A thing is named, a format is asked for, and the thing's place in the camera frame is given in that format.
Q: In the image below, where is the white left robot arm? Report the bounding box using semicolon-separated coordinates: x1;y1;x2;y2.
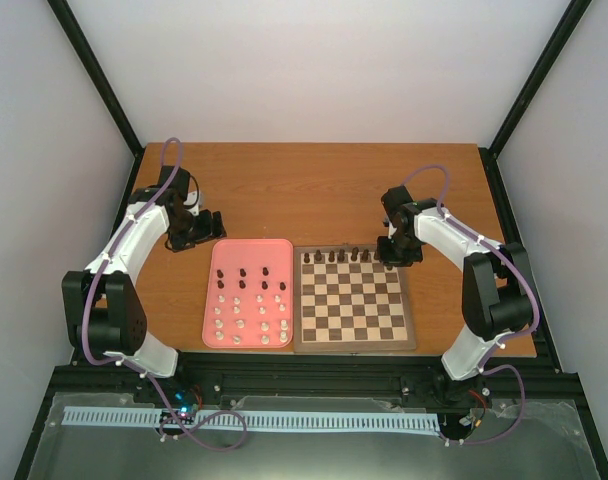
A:
61;166;226;403

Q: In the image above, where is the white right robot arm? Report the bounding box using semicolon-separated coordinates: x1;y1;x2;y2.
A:
377;186;541;381

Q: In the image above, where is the wooden chess board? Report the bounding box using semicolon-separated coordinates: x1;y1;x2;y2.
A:
294;245;417;354

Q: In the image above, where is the pink plastic tray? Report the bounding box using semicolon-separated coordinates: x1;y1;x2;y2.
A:
202;239;294;350

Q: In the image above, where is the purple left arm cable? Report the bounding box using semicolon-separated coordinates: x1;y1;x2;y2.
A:
79;137;248;449

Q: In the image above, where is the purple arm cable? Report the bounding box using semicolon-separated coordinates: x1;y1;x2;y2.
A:
401;163;540;446
79;137;248;449

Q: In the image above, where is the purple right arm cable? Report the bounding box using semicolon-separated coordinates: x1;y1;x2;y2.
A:
401;163;540;446

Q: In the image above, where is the black aluminium frame rail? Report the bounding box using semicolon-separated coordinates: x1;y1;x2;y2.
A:
48;349;583;416

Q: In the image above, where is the light blue cable duct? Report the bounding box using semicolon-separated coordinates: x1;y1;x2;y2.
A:
61;406;440;436

